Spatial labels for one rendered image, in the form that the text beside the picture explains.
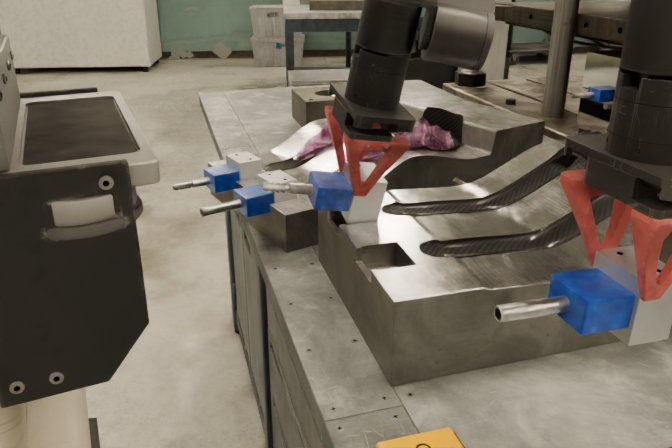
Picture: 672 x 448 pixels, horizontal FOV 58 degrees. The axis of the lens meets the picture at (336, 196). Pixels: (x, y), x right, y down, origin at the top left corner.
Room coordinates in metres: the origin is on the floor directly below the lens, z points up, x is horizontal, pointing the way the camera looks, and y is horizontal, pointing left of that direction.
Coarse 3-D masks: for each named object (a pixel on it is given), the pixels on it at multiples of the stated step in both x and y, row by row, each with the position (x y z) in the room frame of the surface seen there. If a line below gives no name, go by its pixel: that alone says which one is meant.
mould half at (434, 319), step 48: (432, 192) 0.72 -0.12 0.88; (480, 192) 0.72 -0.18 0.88; (336, 240) 0.62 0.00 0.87; (384, 240) 0.57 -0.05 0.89; (576, 240) 0.57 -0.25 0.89; (624, 240) 0.54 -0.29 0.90; (336, 288) 0.62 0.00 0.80; (384, 288) 0.47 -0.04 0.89; (432, 288) 0.47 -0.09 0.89; (480, 288) 0.47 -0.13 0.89; (528, 288) 0.49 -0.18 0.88; (384, 336) 0.47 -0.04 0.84; (432, 336) 0.46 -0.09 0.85; (480, 336) 0.47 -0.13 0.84; (528, 336) 0.49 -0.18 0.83; (576, 336) 0.50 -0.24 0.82
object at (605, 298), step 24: (600, 264) 0.41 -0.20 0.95; (624, 264) 0.39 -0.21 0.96; (552, 288) 0.40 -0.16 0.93; (576, 288) 0.38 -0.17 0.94; (600, 288) 0.38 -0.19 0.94; (624, 288) 0.38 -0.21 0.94; (504, 312) 0.36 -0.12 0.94; (528, 312) 0.36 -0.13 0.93; (552, 312) 0.37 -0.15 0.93; (576, 312) 0.37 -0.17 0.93; (600, 312) 0.36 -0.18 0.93; (624, 312) 0.37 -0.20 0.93; (648, 312) 0.37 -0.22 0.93; (624, 336) 0.37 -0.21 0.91; (648, 336) 0.37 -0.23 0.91
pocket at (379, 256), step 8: (360, 248) 0.55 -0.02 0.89; (368, 248) 0.56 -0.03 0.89; (376, 248) 0.56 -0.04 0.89; (384, 248) 0.56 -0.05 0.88; (392, 248) 0.57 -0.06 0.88; (400, 248) 0.56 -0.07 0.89; (360, 256) 0.55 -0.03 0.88; (368, 256) 0.56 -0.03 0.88; (376, 256) 0.56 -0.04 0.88; (384, 256) 0.56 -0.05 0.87; (392, 256) 0.57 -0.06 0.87; (400, 256) 0.56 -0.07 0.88; (408, 256) 0.54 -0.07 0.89; (360, 264) 0.55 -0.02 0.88; (368, 264) 0.56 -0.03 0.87; (376, 264) 0.56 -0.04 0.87; (384, 264) 0.56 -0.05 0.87; (392, 264) 0.57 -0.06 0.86; (400, 264) 0.55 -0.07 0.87; (408, 264) 0.54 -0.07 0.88; (416, 264) 0.52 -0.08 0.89; (368, 272) 0.53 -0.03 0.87
